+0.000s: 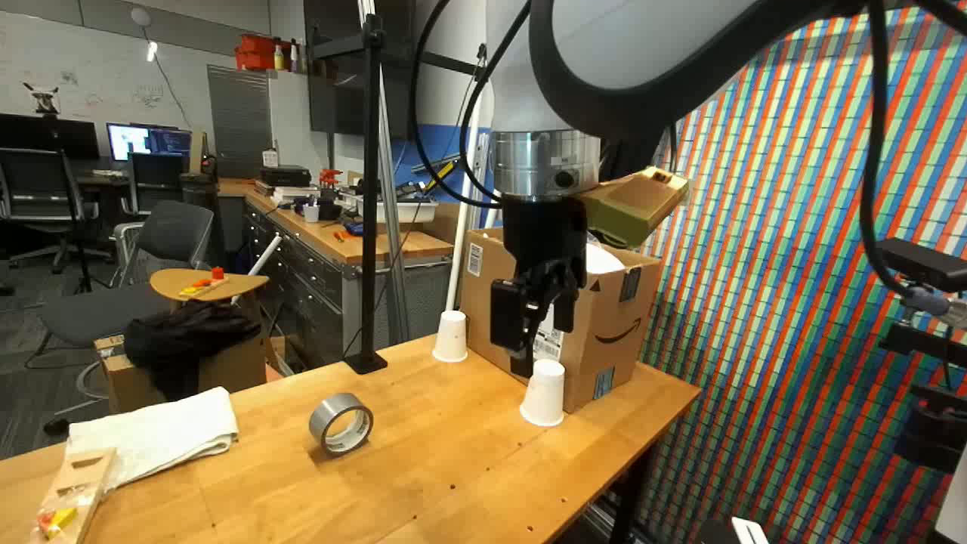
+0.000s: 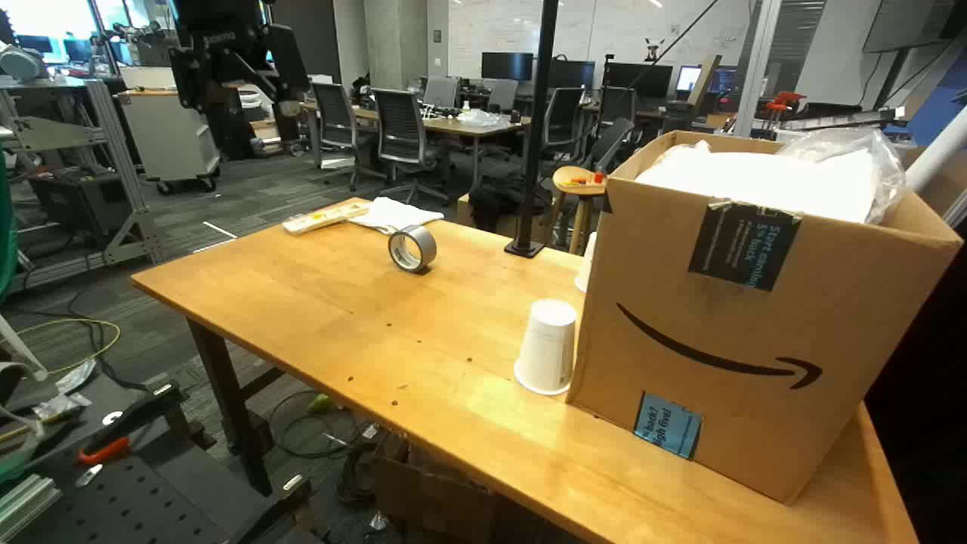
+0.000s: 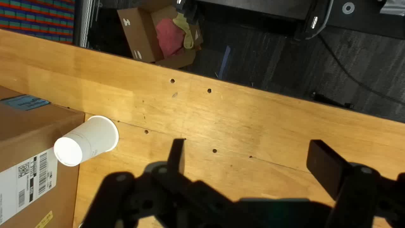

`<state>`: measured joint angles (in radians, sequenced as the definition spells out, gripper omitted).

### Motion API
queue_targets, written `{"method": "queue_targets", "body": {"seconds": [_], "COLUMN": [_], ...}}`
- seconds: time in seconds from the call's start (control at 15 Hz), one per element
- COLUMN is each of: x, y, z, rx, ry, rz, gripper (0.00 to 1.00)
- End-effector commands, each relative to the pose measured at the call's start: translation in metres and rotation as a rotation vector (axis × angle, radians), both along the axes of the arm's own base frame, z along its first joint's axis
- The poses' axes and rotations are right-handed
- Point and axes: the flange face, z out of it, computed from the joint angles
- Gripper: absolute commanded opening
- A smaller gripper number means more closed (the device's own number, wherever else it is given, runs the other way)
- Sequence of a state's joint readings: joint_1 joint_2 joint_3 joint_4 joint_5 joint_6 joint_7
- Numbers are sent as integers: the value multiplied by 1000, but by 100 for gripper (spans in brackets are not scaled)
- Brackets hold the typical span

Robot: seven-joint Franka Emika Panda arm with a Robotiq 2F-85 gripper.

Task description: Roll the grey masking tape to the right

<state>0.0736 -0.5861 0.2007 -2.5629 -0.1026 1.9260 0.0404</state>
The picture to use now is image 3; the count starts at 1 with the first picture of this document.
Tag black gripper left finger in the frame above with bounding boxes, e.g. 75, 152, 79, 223
165, 137, 187, 175

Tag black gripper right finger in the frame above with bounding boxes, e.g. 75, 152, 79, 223
305, 140, 354, 203

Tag white paper cup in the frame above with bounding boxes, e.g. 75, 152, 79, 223
53, 114, 120, 169

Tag pink cloth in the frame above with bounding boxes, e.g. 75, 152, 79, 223
154, 17, 187, 61

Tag small open cardboard box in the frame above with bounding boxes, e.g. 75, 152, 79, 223
116, 0, 205, 70

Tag yellow-green cloth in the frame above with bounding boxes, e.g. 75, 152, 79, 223
172, 12, 202, 51

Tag large cardboard shipping box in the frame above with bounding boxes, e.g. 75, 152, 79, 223
0, 85, 87, 228

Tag multicoloured patterned backdrop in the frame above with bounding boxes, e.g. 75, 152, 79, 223
0, 0, 75, 46

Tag black floor cable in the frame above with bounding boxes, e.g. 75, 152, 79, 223
315, 32, 405, 108

